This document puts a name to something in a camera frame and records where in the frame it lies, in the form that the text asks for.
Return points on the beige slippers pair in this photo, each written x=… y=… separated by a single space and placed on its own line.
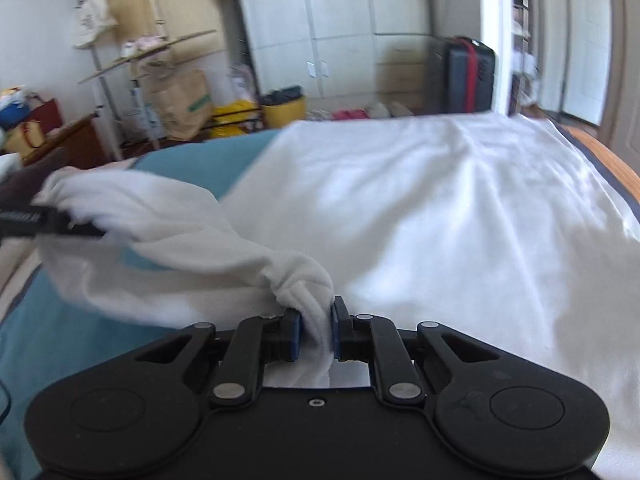
x=390 y=110

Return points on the folded dark brown garment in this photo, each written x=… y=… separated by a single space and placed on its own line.
x=25 y=180

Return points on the rolling side table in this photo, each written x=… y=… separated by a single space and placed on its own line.
x=145 y=50

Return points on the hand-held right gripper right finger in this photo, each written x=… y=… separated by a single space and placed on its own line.
x=336 y=332

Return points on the brown paper bag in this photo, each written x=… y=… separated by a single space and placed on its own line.
x=182 y=107

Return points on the striped patchwork bed sheet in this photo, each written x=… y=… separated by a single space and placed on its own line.
x=50 y=335

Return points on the white wardrobe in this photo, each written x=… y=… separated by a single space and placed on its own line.
x=340 y=20

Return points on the metal storage shelf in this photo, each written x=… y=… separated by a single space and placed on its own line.
x=522 y=35

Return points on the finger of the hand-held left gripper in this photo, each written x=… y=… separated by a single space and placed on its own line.
x=82 y=231

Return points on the pink slippers pair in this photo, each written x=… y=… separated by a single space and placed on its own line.
x=350 y=114

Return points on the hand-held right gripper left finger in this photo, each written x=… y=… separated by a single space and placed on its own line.
x=295 y=337

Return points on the white hanging cloth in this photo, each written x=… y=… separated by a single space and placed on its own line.
x=95 y=20

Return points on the black suitcase red stripe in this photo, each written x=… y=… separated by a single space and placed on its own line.
x=462 y=77

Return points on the clear plastic bag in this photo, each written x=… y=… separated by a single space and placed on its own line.
x=244 y=85

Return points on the yellow trash bin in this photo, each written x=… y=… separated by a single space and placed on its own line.
x=285 y=110

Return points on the blue white patterned bag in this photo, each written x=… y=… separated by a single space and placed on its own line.
x=145 y=112

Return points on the dark red bag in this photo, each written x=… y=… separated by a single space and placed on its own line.
x=47 y=115

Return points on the yellow plastic bag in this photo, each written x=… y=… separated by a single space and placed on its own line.
x=235 y=120

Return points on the white towel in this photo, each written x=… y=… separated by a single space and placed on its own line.
x=400 y=210

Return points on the white door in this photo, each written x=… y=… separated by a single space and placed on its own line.
x=580 y=40

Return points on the beige handbag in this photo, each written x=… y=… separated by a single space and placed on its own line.
x=25 y=140

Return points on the pink box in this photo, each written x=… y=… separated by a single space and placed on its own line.
x=152 y=41

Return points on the wooden nightstand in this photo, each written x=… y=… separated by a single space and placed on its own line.
x=75 y=140

